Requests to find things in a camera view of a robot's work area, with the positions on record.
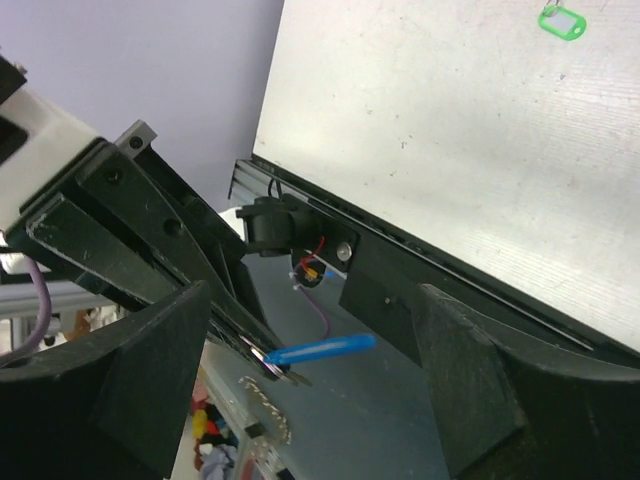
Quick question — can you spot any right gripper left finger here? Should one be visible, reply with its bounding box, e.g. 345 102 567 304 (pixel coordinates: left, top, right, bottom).
1 282 210 479

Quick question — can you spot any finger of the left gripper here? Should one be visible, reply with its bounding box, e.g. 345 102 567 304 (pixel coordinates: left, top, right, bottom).
77 145 282 360
24 192 261 361

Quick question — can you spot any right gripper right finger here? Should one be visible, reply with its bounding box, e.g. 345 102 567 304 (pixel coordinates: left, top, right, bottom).
412 284 639 479

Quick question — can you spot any blue key tag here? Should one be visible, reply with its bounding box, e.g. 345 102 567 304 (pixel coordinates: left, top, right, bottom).
264 334 377 366

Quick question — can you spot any green key tag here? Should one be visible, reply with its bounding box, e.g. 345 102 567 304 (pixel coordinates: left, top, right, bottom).
538 1 587 41

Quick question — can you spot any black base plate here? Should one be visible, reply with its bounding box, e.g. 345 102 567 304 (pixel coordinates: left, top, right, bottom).
236 159 596 354

